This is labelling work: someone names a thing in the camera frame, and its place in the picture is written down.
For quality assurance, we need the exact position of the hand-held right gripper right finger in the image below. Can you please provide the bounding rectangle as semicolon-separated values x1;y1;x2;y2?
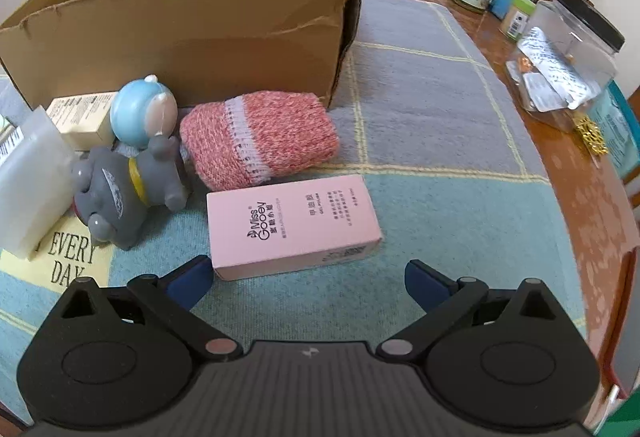
376;260;568;363

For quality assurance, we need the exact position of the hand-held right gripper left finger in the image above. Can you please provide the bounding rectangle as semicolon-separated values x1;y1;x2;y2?
60;255;244;364

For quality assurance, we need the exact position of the pink box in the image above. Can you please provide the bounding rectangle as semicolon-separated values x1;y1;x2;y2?
206;174;383;282

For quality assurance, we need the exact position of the grey toy figure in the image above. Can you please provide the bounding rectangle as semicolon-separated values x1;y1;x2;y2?
70;134;191;251

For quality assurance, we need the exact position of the pink knit sock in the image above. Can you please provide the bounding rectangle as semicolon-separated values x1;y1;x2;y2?
179;90;341;191

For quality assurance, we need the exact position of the blue and white toy figure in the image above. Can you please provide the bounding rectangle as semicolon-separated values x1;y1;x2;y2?
110;74;178;148

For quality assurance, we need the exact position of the translucent white plastic bottle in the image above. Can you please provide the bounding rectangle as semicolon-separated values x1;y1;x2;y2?
0;106;76;260

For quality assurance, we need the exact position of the small cream box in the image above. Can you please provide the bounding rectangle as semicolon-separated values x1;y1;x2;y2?
45;92;121;150

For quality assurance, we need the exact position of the brown cardboard box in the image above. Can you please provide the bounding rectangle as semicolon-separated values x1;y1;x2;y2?
0;0;363;110

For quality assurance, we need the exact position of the blue checked towel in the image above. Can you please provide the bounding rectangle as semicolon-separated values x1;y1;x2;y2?
0;0;588;423

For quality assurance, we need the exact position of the green bag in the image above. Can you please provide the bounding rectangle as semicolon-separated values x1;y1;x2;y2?
595;384;640;437

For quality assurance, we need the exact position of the teal packet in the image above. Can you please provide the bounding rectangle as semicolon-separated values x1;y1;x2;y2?
587;79;640;208

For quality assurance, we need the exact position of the pile of silver blister packs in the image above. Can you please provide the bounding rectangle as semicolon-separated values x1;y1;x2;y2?
505;27;596;112

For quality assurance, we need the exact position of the green-lidded jar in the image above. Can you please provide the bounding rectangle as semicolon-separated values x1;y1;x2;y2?
500;0;537;40

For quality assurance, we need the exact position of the large clear black-lidded jar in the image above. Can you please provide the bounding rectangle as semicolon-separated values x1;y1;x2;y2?
505;0;626;112

